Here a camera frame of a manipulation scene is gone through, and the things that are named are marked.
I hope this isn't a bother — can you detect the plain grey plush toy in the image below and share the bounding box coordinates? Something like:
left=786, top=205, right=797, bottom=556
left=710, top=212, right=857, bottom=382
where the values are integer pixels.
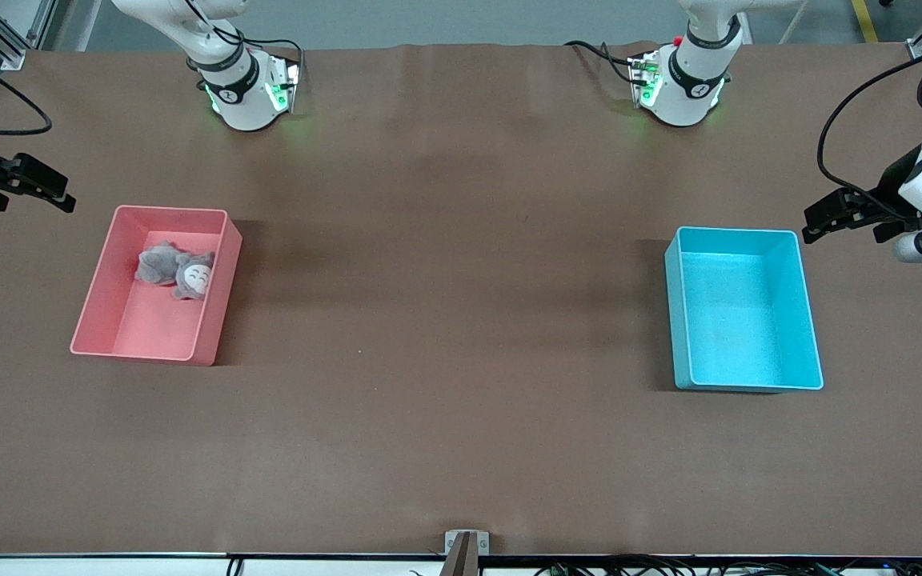
left=134, top=241, right=183, bottom=287

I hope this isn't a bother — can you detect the grey plush toy white face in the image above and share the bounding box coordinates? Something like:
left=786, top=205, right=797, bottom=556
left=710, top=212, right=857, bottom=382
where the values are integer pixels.
left=173, top=250, right=217, bottom=302

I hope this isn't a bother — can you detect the left arm base connector plate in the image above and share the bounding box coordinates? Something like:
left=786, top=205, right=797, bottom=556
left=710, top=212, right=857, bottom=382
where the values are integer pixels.
left=627, top=52, right=663, bottom=110

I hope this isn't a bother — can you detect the blue plastic box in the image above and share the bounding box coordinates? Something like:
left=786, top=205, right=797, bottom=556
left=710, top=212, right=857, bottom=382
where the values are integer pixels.
left=663, top=226, right=824, bottom=393

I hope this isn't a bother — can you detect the pink plastic box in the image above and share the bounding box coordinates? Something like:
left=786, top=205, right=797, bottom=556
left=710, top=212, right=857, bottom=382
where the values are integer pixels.
left=70, top=205, right=243, bottom=367

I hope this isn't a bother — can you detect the brown table mat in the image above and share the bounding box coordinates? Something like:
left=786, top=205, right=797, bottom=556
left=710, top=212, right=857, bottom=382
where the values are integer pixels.
left=0, top=40, right=922, bottom=558

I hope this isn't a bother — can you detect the long black left arm cable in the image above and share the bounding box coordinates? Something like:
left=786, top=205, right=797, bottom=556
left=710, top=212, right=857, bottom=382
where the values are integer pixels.
left=817, top=40, right=922, bottom=221

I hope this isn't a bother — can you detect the black right base cable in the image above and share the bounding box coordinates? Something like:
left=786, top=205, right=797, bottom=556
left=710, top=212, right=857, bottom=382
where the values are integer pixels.
left=237, top=36, right=307, bottom=85

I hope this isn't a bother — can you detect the black base cable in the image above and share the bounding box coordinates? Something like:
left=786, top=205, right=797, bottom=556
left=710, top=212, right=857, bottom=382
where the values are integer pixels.
left=563, top=40, right=639, bottom=85
left=237, top=36, right=307, bottom=85

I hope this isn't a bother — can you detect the black left base cable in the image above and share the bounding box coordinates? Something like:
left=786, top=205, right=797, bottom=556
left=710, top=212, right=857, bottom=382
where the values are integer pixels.
left=563, top=40, right=639, bottom=85

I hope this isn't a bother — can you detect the white table edge rail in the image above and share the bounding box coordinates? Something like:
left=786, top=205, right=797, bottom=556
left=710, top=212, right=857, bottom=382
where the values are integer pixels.
left=0, top=554, right=922, bottom=576

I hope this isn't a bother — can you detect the black cable bundle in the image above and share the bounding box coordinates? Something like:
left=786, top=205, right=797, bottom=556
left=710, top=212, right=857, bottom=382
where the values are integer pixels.
left=533, top=554, right=922, bottom=576

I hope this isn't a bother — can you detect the metal table edge bracket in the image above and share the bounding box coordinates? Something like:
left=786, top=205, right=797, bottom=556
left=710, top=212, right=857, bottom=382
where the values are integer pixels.
left=444, top=530, right=491, bottom=556

